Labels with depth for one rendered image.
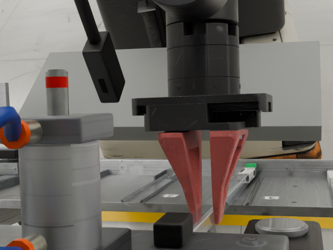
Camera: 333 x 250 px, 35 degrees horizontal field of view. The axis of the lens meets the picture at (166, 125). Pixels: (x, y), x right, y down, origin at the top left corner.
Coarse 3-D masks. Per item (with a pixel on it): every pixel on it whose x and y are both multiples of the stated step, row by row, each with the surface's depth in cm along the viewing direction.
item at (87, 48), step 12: (108, 36) 34; (84, 48) 33; (96, 48) 33; (108, 48) 34; (96, 60) 33; (108, 60) 34; (96, 72) 34; (108, 72) 34; (120, 72) 36; (96, 84) 35; (108, 84) 35; (120, 84) 36; (108, 96) 36; (120, 96) 36
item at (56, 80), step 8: (48, 72) 14; (56, 72) 14; (64, 72) 14; (48, 80) 14; (56, 80) 14; (64, 80) 14; (48, 88) 14; (56, 88) 14; (64, 88) 14; (48, 96) 14; (56, 96) 14; (64, 96) 14; (48, 104) 14; (56, 104) 14; (64, 104) 14; (48, 112) 14; (56, 112) 14; (64, 112) 14
